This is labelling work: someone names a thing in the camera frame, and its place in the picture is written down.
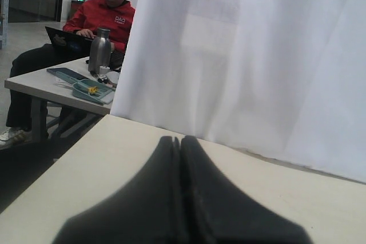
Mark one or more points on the teal plastic tray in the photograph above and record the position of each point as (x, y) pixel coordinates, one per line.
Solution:
(105, 94)

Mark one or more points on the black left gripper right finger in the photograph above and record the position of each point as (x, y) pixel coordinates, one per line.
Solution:
(217, 211)

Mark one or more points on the person in red jacket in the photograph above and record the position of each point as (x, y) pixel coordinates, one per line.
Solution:
(114, 15)

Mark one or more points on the white backdrop curtain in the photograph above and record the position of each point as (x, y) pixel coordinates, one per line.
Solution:
(284, 79)

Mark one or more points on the black laptop with stickers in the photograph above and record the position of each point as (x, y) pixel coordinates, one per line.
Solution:
(69, 42)

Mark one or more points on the white side table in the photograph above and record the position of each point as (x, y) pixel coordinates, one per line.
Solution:
(43, 88)

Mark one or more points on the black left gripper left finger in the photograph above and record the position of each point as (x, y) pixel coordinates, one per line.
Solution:
(148, 209)

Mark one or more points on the white round small object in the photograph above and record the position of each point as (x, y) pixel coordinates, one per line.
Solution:
(113, 77)

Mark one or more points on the stainless steel thermos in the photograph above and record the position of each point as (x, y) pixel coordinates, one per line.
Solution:
(100, 51)

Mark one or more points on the yellow small object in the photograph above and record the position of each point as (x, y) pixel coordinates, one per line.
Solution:
(92, 90)

